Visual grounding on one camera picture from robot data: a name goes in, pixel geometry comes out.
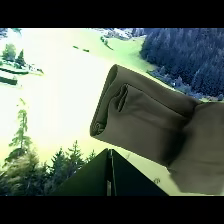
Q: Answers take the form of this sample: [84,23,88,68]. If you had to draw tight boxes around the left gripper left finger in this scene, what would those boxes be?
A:
[52,148,111,197]

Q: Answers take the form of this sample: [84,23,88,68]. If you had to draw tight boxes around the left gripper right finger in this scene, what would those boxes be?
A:
[110,148,168,197]

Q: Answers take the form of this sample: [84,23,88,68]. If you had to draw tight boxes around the brown garment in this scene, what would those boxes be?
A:
[89,63,224,196]

